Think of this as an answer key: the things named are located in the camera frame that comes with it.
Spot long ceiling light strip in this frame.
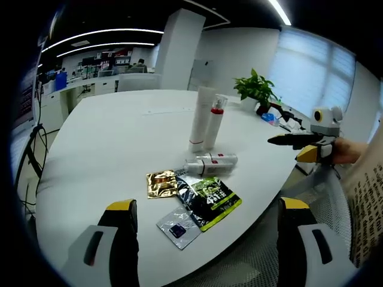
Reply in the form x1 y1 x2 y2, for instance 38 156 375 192
267 0 293 27

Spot person's right hand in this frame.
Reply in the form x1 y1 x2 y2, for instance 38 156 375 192
329 138 371 166

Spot black laptop stand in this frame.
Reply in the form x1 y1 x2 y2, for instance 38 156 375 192
17 123 46 182

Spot tall white skincare tube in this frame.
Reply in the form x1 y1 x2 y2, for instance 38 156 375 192
188 85 217 154

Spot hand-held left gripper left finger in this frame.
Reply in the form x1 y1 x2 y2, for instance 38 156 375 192
60 198 140 287

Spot green potted plant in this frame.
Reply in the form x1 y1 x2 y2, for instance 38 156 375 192
233 68 279 116

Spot white partition panel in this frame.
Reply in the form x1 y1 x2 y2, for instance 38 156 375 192
117 72 162 93

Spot white mesh office chair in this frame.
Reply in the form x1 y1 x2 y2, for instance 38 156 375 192
175 170 360 287

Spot white laptop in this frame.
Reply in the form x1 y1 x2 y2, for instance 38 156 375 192
18 58 42 128

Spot small white tube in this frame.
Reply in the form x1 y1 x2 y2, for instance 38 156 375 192
183 159 236 176

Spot blue packet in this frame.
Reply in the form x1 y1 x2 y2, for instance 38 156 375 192
260 111 281 127

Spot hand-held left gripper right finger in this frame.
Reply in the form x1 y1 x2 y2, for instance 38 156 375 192
276 197 364 287

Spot silver skincare sachet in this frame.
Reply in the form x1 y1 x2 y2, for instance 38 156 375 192
156 206 202 251

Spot gold skincare sachet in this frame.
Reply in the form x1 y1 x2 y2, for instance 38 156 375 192
145 169 179 199

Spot white red-collared skincare spray bottle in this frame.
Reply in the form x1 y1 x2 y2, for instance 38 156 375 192
203 93 229 151

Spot person's cream printed top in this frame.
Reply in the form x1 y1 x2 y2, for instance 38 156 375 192
340 141 383 269

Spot white window blinds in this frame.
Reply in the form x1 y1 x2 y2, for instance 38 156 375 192
268 28 359 114

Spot background shelving with goods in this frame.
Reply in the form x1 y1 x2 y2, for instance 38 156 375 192
71 50 133 76

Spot blue bin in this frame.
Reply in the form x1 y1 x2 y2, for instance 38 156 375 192
54 71 68 89

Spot white background counter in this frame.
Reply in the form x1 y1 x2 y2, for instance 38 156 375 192
41 74 121 133

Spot small clear-capped skincare bottle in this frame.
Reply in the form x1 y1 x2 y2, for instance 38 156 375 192
195 152 239 166

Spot black green skincare sachet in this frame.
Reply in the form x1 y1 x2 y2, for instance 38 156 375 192
174 175 244 233

